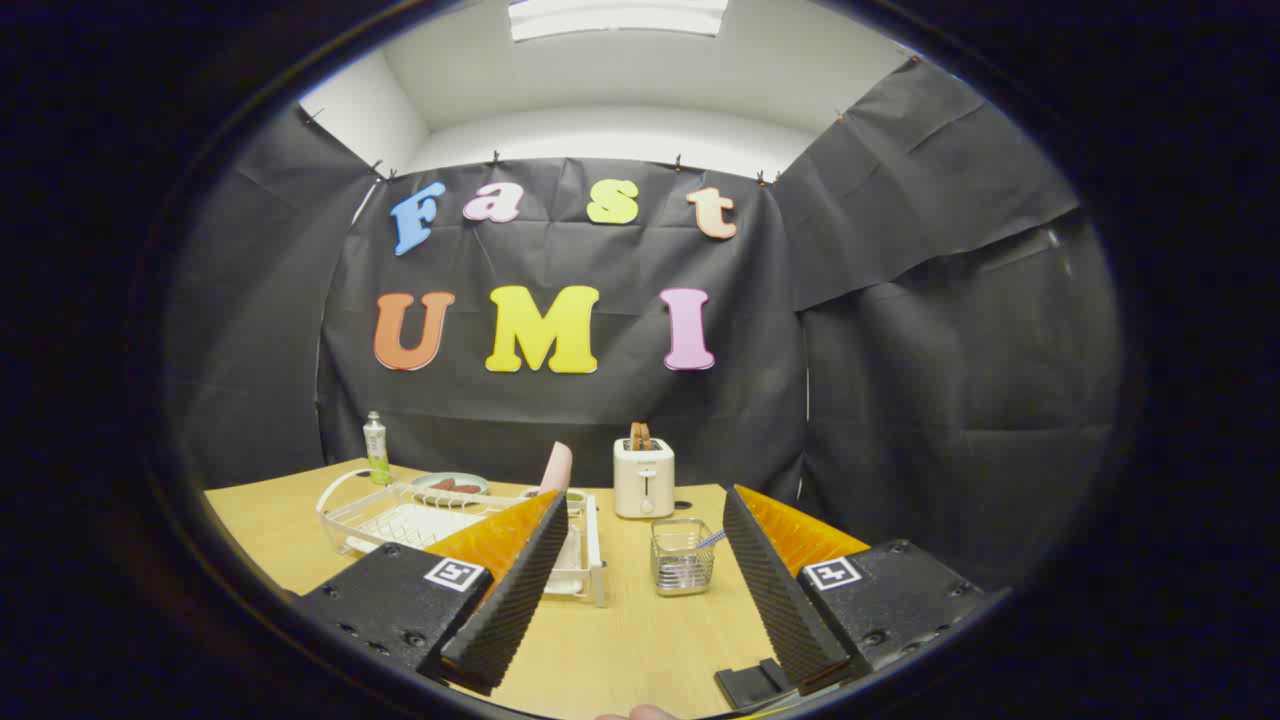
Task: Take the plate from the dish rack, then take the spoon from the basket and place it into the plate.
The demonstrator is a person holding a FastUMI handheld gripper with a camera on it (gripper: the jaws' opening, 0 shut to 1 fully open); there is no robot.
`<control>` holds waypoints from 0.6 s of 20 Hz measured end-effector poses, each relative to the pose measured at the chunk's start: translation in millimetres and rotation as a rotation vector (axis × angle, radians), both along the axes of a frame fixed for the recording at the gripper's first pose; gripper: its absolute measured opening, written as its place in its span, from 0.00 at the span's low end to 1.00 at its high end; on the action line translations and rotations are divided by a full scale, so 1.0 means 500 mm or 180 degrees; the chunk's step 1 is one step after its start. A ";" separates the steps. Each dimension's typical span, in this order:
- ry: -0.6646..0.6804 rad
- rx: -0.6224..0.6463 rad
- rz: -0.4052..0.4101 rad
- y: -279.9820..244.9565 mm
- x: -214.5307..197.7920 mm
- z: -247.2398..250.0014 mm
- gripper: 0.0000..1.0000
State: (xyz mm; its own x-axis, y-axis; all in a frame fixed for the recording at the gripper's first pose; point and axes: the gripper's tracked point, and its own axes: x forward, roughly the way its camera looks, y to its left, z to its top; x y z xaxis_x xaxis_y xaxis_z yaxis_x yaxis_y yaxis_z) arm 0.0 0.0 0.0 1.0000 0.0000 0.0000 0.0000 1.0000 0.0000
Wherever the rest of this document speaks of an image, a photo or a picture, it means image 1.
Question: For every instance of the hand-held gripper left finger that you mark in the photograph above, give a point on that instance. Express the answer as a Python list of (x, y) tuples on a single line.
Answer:
[(510, 610)]

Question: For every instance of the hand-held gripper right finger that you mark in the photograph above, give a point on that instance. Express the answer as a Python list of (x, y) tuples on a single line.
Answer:
[(780, 600)]

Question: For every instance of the pink plate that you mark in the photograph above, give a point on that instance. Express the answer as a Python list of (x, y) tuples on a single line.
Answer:
[(557, 468)]

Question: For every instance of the pale green oval plate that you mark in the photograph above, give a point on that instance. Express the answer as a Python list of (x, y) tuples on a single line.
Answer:
[(422, 482)]

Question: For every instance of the white toaster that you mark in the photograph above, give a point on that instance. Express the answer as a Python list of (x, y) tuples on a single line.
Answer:
[(643, 480)]

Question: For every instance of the green liquid bottle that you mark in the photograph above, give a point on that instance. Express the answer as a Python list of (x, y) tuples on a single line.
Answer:
[(377, 450)]

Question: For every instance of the black backdrop cloth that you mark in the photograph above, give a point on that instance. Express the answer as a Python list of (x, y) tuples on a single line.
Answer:
[(900, 350)]

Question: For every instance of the ceiling light panel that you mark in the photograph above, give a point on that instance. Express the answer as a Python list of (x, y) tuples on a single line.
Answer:
[(620, 18)]

